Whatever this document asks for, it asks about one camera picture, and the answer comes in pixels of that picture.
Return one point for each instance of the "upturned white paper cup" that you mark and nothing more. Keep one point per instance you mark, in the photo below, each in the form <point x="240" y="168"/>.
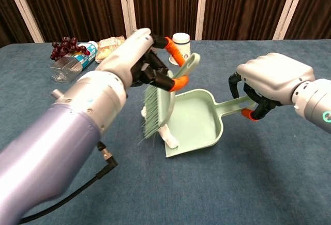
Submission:
<point x="182" y="42"/>

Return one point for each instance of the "light green plastic dustpan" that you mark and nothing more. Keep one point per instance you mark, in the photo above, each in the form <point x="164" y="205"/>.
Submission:
<point x="194" y="121"/>

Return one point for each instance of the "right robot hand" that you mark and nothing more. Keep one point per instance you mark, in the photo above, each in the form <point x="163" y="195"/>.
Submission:
<point x="276" y="77"/>

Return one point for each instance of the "clear ribbed plastic box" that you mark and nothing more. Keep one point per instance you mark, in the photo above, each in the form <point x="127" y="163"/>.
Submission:
<point x="64" y="68"/>

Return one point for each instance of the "dark red grape bunch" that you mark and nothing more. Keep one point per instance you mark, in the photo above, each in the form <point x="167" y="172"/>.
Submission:
<point x="63" y="47"/>

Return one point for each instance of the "light green hand broom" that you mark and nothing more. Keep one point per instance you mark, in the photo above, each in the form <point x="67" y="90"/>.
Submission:
<point x="157" y="106"/>

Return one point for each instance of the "small white tissue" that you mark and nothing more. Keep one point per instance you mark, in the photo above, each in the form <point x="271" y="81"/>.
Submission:
<point x="142" y="111"/>

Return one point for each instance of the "white frame post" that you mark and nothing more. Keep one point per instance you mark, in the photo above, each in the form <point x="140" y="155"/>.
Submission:
<point x="201" y="7"/>
<point x="289" y="7"/>
<point x="23" y="7"/>
<point x="126" y="7"/>

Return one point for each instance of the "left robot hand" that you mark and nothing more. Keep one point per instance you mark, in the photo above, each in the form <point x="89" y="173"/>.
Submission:
<point x="121" y="57"/>

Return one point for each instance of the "long white tissue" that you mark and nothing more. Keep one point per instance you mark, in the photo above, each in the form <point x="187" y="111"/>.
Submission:
<point x="169" y="139"/>

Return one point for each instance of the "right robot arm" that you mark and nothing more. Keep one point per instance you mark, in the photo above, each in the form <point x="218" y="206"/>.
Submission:
<point x="315" y="103"/>

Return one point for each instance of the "dark brown curtain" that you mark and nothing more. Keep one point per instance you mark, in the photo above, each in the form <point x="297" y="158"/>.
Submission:
<point x="77" y="2"/>

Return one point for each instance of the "blue and white tube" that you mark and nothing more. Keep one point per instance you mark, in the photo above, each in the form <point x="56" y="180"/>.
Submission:
<point x="89" y="53"/>

